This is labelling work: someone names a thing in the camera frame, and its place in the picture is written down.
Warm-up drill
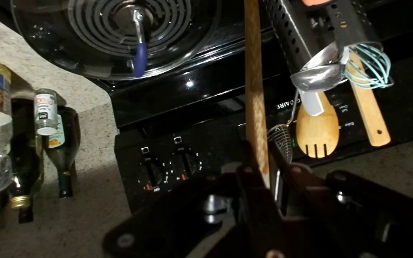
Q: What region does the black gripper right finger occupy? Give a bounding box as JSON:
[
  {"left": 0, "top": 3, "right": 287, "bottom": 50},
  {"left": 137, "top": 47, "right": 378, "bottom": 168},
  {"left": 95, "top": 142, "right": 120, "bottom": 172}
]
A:
[{"left": 272, "top": 163, "right": 413, "bottom": 258}]

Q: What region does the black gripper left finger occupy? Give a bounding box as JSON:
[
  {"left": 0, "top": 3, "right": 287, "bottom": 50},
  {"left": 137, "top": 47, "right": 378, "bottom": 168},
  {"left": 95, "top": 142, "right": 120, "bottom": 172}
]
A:
[{"left": 102, "top": 142, "right": 273, "bottom": 258}]

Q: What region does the wooden slotted spoon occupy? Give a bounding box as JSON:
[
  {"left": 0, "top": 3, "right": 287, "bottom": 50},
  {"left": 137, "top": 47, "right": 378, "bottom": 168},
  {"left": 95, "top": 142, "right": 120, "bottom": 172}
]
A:
[{"left": 294, "top": 90, "right": 343, "bottom": 161}]

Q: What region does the black stove knob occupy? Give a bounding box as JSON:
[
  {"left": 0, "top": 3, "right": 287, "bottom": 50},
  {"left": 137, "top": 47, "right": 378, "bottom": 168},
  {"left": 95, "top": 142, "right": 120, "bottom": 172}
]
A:
[
  {"left": 140, "top": 156, "right": 170, "bottom": 192},
  {"left": 174, "top": 148, "right": 204, "bottom": 182}
]

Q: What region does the wooden spatula with hole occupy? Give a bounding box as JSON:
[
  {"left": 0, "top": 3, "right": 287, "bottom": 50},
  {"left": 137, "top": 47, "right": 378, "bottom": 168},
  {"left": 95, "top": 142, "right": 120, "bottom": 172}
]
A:
[{"left": 346, "top": 47, "right": 393, "bottom": 149}]

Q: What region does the black electric stove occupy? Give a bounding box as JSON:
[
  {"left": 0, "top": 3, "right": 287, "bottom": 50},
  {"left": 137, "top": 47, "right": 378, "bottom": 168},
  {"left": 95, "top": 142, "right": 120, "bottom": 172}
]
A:
[{"left": 5, "top": 0, "right": 413, "bottom": 216}]

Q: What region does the green glass bottle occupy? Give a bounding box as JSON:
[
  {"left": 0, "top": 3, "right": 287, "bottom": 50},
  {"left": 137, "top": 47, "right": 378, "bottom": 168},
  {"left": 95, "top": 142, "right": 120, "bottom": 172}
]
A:
[{"left": 42, "top": 105, "right": 84, "bottom": 199}]

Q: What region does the shiny metal ladle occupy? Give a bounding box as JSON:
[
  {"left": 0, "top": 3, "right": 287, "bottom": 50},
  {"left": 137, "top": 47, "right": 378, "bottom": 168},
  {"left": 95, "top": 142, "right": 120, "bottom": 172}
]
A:
[{"left": 290, "top": 47, "right": 348, "bottom": 119}]

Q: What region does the teal whisk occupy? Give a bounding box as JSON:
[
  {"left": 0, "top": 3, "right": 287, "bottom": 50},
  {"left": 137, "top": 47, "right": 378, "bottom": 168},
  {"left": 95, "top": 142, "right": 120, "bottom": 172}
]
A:
[{"left": 342, "top": 42, "right": 395, "bottom": 92}]

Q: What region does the dark bottle with gold foil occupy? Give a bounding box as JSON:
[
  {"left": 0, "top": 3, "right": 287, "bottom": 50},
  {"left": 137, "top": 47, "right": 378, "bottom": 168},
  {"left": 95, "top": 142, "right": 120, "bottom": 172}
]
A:
[{"left": 6, "top": 96, "right": 46, "bottom": 225}]

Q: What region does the small white label spice jar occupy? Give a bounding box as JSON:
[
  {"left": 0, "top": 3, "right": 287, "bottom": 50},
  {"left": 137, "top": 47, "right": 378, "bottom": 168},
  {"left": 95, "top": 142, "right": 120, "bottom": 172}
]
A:
[{"left": 34, "top": 89, "right": 61, "bottom": 139}]

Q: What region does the perforated metal utensil holder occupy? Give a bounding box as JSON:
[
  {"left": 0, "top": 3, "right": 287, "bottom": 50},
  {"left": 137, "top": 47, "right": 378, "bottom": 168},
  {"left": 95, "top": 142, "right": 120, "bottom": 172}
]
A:
[{"left": 263, "top": 0, "right": 386, "bottom": 83}]

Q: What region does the large black coil burner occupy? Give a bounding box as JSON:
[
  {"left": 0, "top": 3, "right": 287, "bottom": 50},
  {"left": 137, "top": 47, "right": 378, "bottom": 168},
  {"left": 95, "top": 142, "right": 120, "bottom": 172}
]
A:
[{"left": 66, "top": 0, "right": 196, "bottom": 52}]

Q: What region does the small wire mesh strainer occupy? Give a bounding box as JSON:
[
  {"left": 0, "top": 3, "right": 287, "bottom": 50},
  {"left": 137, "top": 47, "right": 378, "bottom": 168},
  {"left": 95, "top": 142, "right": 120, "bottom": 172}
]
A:
[{"left": 264, "top": 92, "right": 299, "bottom": 165}]

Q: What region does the glass lid with blue handle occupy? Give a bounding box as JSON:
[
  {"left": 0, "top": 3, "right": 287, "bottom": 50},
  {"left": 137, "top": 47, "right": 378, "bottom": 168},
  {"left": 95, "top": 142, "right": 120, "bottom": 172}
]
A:
[{"left": 9, "top": 0, "right": 224, "bottom": 83}]

